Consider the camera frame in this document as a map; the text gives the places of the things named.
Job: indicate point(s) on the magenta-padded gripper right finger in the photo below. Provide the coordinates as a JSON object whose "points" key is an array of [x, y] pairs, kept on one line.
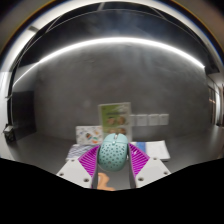
{"points": [[151, 170]]}

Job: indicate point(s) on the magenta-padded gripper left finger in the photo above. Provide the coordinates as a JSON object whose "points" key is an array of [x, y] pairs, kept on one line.
{"points": [[75, 171]]}

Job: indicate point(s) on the mint green computer mouse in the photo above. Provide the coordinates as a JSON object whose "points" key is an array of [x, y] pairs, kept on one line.
{"points": [[113, 153]]}

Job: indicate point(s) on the grey striped flat book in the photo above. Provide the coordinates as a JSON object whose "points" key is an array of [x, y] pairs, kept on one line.
{"points": [[76, 151]]}

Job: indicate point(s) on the white book with blue band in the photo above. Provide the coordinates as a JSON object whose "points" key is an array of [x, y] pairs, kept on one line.
{"points": [[157, 148]]}

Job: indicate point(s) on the small white illustrated card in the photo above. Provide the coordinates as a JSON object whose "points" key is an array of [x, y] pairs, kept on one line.
{"points": [[86, 135]]}

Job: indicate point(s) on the green standing picture sign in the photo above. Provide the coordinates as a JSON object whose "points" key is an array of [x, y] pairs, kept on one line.
{"points": [[115, 116]]}

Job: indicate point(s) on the small dark desk device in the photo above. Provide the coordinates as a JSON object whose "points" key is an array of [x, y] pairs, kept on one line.
{"points": [[8, 132]]}

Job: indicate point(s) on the curved white light strip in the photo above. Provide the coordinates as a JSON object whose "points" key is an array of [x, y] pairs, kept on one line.
{"points": [[113, 40]]}

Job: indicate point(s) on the white wall plate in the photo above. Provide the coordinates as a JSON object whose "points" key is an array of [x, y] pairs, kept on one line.
{"points": [[164, 119], [141, 120], [153, 119], [133, 120]]}

